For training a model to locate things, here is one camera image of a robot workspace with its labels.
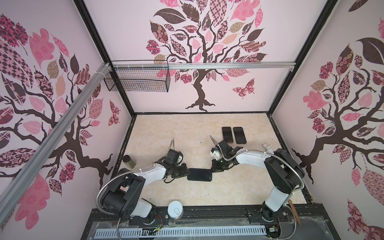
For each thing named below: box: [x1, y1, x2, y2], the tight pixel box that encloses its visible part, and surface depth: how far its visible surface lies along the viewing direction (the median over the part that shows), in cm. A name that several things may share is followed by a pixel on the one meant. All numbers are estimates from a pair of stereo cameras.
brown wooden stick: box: [288, 199, 301, 227], surface depth 77 cm
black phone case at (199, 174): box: [187, 168, 212, 182], surface depth 88 cm
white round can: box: [167, 200, 184, 220], surface depth 73 cm
